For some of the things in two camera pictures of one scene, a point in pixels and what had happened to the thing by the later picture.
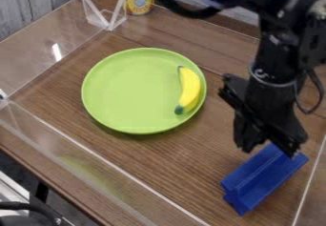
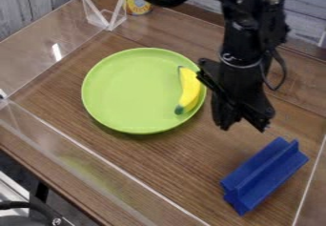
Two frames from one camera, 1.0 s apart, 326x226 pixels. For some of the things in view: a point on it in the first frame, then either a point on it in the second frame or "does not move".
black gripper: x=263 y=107 to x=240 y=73
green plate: x=133 y=87 does not move
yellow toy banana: x=192 y=89 does not move
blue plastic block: x=260 y=176 does not move
